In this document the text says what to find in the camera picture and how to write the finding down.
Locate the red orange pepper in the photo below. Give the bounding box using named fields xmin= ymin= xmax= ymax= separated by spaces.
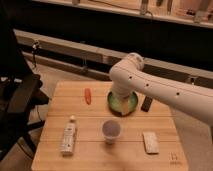
xmin=84 ymin=88 xmax=91 ymax=105

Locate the white paper cup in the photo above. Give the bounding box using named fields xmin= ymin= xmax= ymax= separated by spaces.
xmin=102 ymin=120 xmax=121 ymax=144

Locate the black office chair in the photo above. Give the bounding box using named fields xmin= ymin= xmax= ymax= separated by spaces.
xmin=0 ymin=27 xmax=49 ymax=161

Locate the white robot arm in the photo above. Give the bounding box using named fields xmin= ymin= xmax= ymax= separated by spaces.
xmin=109 ymin=53 xmax=213 ymax=126

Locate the black rectangular block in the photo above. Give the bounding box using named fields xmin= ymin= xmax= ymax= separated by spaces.
xmin=141 ymin=96 xmax=153 ymax=112

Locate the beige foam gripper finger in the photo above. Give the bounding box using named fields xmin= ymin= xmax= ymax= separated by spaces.
xmin=120 ymin=99 xmax=130 ymax=116

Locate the white plastic bottle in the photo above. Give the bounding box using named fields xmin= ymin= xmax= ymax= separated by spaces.
xmin=61 ymin=115 xmax=77 ymax=156

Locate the green bowl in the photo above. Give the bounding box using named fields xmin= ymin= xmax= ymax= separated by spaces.
xmin=107 ymin=92 xmax=138 ymax=117

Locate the white sponge block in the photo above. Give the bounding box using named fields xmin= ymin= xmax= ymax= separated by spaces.
xmin=143 ymin=132 xmax=159 ymax=154

